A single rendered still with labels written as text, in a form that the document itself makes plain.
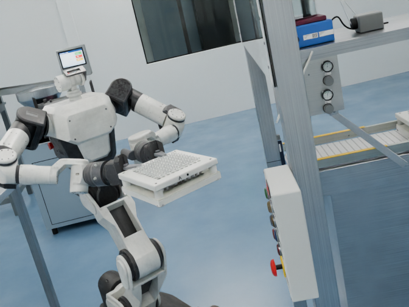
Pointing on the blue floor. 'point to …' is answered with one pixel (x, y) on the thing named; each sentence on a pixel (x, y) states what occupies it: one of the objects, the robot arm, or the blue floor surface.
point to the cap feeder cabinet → (55, 192)
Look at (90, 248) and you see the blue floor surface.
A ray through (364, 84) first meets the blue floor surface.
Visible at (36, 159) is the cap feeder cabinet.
